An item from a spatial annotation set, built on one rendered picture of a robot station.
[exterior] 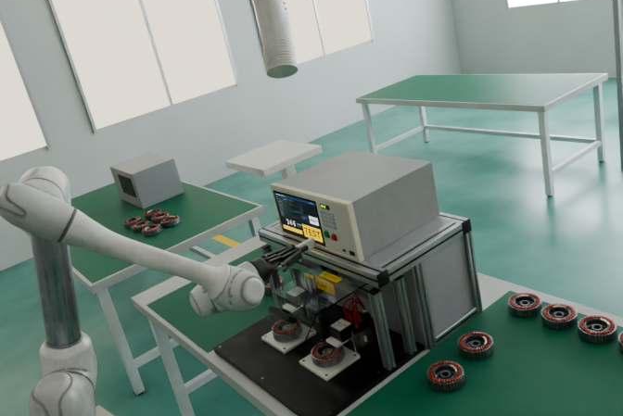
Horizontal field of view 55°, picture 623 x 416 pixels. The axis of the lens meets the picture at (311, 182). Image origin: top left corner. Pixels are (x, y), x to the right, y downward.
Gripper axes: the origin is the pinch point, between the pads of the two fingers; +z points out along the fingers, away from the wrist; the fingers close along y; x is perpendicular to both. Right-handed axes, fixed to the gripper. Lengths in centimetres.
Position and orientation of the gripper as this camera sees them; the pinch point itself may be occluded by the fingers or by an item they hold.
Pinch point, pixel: (305, 245)
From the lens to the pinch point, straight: 195.5
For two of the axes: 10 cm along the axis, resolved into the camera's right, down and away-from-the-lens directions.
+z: 7.7, -3.6, 5.2
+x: -2.1, -9.2, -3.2
